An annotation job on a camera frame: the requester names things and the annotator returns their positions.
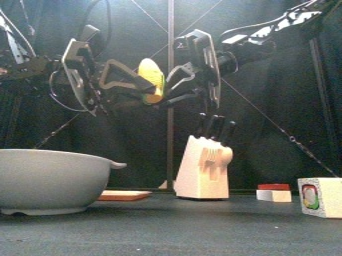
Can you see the white box with picture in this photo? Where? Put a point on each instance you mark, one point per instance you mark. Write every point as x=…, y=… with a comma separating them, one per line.
x=321, y=197

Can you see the grey bowl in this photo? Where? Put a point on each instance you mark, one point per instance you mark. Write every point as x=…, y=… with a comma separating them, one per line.
x=49, y=180

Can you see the metal frame post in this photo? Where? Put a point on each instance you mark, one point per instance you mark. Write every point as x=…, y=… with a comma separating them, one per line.
x=170, y=150

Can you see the yellow toy corn cob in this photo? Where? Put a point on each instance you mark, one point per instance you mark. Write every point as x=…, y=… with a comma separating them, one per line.
x=150, y=80

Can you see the red and white block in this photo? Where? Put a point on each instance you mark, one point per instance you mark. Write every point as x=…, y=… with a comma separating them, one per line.
x=275, y=192

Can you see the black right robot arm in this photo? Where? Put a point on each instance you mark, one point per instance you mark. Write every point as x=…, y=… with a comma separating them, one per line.
x=276, y=23

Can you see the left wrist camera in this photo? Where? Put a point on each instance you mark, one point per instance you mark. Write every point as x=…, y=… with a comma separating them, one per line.
x=89, y=33

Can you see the wooden cutting board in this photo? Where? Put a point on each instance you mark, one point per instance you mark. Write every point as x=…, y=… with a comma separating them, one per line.
x=125, y=195

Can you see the white knife block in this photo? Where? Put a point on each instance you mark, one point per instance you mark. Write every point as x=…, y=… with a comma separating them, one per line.
x=203, y=176

